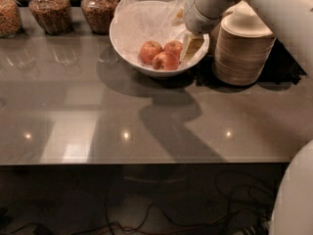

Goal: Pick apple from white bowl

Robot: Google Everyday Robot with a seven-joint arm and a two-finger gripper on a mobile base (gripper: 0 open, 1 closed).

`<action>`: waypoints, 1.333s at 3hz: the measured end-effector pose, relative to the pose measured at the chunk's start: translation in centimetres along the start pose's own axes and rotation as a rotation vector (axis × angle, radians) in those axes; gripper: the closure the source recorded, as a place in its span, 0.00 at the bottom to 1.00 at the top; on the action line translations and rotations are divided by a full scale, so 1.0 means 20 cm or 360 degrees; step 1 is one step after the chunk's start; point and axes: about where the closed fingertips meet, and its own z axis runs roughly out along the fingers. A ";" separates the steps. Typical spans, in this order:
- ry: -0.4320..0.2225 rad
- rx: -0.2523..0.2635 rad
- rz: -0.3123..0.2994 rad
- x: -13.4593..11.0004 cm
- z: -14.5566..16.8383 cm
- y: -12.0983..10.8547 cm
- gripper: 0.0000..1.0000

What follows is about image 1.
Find left red apple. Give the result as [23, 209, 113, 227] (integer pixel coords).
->
[139, 40, 162, 65]

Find front stack of paper bowls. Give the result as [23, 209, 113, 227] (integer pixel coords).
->
[212, 1, 276, 86]

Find white ceramic bowl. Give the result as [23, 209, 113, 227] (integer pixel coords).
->
[109, 0, 210, 79]

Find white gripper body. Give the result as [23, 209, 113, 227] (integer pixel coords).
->
[183, 0, 225, 34]

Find red apple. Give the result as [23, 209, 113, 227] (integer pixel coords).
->
[152, 51, 179, 71]
[163, 40, 183, 57]
[139, 40, 162, 65]

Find black mat under bowls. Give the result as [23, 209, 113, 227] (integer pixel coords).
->
[194, 40, 306, 87]

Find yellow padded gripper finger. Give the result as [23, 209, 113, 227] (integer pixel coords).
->
[171, 9, 184, 26]
[180, 33, 204, 62]

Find right glass cereal jar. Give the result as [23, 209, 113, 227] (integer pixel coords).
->
[80, 0, 119, 35]

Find front red apple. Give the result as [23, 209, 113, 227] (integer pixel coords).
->
[152, 51, 179, 71]

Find glass cereal jar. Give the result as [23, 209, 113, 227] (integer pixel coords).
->
[28, 0, 72, 35]
[80, 0, 119, 35]
[0, 0, 22, 38]

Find black floor cables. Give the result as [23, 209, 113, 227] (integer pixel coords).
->
[0, 169, 278, 235]

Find right rear red apple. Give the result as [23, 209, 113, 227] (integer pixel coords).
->
[163, 40, 183, 57]

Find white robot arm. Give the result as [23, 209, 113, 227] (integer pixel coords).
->
[183, 0, 313, 235]

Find middle glass cereal jar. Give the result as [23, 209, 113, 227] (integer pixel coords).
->
[28, 0, 72, 35]

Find white tissue paper liner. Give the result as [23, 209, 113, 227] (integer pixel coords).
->
[112, 0, 209, 67]

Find left glass cereal jar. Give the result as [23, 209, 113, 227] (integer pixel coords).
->
[0, 0, 22, 38]

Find rear stack of paper bowls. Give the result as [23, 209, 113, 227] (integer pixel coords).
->
[208, 7, 234, 56]

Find stack of paper bowls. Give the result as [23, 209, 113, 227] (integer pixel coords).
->
[208, 7, 234, 56]
[212, 1, 276, 86]

